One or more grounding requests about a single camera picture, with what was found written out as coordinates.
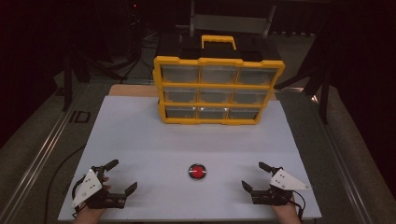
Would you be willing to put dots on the aluminium floor rail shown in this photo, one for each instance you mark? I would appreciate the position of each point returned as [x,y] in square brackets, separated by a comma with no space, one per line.
[351,174]
[40,155]

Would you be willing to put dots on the brown wooden board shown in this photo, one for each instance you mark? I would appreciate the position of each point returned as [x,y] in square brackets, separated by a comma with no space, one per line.
[132,90]

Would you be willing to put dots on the person's right hand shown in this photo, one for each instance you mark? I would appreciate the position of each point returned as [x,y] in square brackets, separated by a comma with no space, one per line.
[286,211]

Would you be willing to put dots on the yellow drawer organizer cabinet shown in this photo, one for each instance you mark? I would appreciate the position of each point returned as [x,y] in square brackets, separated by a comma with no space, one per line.
[214,84]

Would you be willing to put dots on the transparent plastic drawer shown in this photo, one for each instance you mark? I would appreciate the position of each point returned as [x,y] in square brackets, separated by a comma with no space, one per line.
[213,114]

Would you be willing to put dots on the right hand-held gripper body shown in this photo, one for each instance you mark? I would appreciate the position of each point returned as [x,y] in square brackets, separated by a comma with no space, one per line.
[286,182]

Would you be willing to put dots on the group of clear drawers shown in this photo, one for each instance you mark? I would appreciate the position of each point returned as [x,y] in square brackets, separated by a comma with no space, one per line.
[180,74]

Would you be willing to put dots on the black tripod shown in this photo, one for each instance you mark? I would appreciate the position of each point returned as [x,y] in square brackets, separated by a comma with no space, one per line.
[137,40]

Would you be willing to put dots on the black metal stand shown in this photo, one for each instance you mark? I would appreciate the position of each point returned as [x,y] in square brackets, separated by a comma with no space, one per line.
[67,81]
[323,93]

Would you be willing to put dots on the dark curtain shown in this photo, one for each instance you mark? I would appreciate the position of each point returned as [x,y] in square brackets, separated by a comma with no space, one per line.
[21,62]
[367,77]

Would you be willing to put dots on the person's left hand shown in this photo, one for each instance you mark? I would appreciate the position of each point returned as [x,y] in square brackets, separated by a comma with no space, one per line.
[90,213]

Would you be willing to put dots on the red round button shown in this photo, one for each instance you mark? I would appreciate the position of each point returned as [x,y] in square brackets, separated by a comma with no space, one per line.
[197,171]

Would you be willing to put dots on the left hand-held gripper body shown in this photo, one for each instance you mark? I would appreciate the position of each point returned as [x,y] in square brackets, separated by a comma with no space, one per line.
[88,188]

